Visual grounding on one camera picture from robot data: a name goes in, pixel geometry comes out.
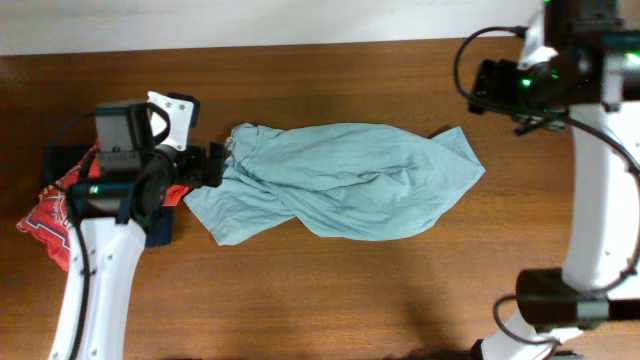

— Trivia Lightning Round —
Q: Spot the light blue t-shirt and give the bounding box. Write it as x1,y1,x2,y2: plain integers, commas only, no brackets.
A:
184,123,485,245

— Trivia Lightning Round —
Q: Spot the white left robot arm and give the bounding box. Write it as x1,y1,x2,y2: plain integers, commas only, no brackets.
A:
49,143,228,359

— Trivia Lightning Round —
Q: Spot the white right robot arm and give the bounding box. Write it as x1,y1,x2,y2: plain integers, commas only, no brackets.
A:
465,0,639,360

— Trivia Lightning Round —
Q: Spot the dark navy folded garment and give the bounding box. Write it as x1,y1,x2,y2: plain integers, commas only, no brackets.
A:
38,144,175,248

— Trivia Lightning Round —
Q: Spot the red printed t-shirt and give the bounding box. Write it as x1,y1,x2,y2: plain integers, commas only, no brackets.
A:
16,144,189,272

